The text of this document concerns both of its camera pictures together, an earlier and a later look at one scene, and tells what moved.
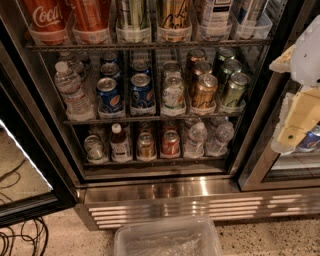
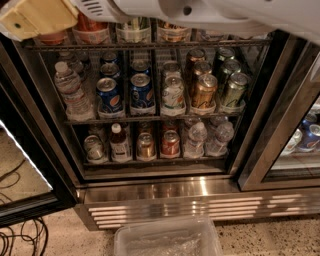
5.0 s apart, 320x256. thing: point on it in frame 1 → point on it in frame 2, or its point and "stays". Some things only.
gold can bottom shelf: (145, 150) stays
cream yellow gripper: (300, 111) → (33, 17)
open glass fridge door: (36, 175) stays
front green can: (235, 89) stays
